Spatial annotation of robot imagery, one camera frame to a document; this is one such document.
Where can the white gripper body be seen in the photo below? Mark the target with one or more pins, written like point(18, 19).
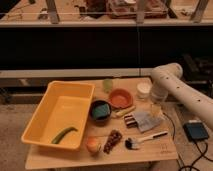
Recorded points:
point(155, 109)

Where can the blue green sponge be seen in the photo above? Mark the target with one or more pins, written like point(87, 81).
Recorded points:
point(101, 111)

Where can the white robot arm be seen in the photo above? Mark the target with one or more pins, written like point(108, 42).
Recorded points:
point(167, 80)

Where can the green plastic cup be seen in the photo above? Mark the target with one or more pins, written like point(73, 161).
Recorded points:
point(107, 85)

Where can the grey folded cloth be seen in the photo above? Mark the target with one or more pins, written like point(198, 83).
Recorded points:
point(146, 121)

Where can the white plastic container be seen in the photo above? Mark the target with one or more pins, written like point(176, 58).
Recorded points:
point(143, 90)

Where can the brown striped block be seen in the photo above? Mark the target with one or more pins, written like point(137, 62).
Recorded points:
point(130, 122)

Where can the black foot pedal box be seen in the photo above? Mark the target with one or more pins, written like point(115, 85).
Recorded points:
point(195, 131)

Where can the dark brown bowl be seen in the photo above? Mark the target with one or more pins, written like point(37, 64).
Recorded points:
point(101, 120)

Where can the orange peach toy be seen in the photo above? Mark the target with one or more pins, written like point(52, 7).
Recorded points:
point(93, 145)

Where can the yellow plastic bin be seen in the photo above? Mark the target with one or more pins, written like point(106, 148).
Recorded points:
point(64, 104)

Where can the green chili pepper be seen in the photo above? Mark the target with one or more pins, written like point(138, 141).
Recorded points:
point(62, 134)

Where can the white handled dish brush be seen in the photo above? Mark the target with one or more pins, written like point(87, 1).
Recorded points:
point(134, 143)

